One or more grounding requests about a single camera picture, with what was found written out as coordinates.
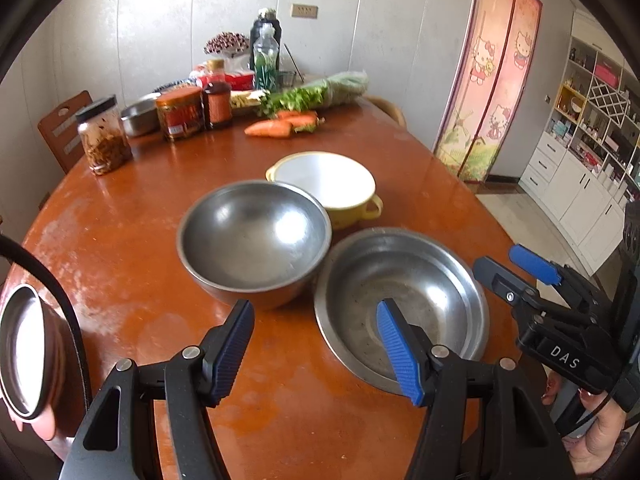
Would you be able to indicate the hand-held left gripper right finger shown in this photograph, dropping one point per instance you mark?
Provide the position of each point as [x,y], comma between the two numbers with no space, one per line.
[400,355]

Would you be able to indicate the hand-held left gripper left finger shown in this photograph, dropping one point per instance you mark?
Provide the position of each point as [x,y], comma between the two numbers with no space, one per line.
[230,355]

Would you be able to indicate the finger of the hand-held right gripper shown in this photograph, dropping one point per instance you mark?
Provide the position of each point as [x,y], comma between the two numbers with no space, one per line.
[505,277]
[535,262]

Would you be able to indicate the shallow steel bowl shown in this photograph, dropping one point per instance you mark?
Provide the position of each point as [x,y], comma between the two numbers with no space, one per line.
[425,280]

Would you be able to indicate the deep steel bowl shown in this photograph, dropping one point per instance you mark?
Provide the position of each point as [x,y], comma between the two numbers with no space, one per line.
[250,230]

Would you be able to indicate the yellow enamel bowl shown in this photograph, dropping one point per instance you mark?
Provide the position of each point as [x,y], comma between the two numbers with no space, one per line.
[325,180]

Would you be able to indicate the orange bowl with ears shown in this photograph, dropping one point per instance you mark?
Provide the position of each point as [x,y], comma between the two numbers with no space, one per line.
[40,425]

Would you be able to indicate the round steel tray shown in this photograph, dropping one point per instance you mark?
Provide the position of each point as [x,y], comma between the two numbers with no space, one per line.
[25,350]

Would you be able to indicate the person's right hand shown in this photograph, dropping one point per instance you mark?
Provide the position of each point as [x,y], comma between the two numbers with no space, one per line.
[607,440]

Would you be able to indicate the white display cabinet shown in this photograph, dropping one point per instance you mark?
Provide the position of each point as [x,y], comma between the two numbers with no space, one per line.
[575,170]

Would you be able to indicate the pink cartoon door curtain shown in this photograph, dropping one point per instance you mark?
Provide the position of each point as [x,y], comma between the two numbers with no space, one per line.
[485,75]

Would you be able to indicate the light wooden armchair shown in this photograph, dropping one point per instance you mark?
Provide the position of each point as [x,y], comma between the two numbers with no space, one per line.
[392,107]

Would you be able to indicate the large carrot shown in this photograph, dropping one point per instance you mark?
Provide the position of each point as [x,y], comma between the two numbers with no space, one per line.
[267,129]

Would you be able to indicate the red label jar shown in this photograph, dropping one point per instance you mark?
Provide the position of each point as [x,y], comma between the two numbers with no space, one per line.
[180,117]

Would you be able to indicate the black-lidded pickle jar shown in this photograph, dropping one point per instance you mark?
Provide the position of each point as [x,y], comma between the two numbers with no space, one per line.
[105,145]

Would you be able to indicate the brown sauce bottle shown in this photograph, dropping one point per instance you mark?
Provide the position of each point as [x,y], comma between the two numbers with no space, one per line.
[217,105]

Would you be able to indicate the steel pot at back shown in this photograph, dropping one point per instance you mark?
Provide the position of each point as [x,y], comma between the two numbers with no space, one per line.
[137,117]

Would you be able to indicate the tray of yellow food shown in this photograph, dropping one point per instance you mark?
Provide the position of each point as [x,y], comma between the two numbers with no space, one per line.
[247,99]

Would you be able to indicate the bagged green vegetables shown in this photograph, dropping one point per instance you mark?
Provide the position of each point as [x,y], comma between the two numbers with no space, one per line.
[320,90]

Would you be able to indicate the blue patterned plate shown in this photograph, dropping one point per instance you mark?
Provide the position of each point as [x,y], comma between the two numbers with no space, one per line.
[170,86]

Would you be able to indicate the red tissue pack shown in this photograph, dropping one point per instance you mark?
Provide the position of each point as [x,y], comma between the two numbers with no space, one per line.
[240,79]

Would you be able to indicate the dark wooden chair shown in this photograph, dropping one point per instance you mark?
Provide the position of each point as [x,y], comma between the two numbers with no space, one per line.
[62,130]

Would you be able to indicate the clear plastic bottle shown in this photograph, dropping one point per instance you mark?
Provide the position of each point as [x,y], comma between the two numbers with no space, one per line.
[265,70]

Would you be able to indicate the thin metal stick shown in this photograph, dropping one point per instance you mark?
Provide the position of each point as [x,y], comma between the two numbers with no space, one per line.
[292,60]

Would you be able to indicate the dried flower bouquet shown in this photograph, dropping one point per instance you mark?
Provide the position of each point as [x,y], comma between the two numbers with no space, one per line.
[227,42]

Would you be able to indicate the black thermos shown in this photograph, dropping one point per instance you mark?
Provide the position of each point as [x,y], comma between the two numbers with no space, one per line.
[260,20]

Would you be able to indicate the beige wall socket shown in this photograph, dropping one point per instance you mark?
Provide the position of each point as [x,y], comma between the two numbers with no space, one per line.
[304,11]

